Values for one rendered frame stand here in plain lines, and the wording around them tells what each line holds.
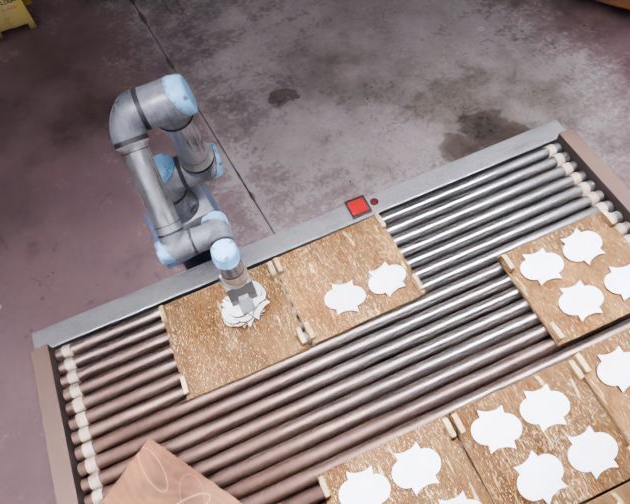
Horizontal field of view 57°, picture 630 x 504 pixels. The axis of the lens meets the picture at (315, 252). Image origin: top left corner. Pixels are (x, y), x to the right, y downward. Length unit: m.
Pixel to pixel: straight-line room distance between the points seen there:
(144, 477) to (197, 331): 0.49
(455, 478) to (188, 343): 0.91
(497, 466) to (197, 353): 0.96
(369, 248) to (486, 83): 2.11
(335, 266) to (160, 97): 0.80
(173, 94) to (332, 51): 2.58
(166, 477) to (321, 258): 0.84
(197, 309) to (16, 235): 1.95
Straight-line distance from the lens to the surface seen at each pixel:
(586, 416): 1.90
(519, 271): 2.04
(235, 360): 1.90
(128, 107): 1.65
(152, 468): 1.77
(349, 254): 2.02
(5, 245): 3.77
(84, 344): 2.12
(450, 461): 1.78
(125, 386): 2.00
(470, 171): 2.27
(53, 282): 3.48
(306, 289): 1.96
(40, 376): 2.10
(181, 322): 2.00
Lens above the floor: 2.67
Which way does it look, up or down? 59 degrees down
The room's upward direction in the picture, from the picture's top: 10 degrees counter-clockwise
